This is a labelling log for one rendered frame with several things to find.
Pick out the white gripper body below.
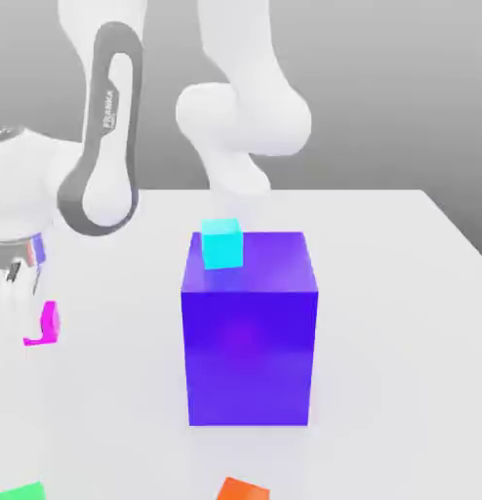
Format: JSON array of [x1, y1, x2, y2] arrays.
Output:
[[0, 277, 45, 318]]

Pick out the small magenta cube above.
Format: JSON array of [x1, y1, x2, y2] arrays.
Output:
[[22, 300, 61, 348]]

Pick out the small green cube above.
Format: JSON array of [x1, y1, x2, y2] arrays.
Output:
[[0, 480, 47, 500]]

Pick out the small cyan cube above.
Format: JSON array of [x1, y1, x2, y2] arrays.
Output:
[[200, 217, 245, 271]]

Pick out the small orange cube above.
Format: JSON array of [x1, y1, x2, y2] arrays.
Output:
[[216, 476, 271, 500]]

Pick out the large purple box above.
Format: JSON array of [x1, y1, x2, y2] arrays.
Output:
[[181, 230, 319, 428]]

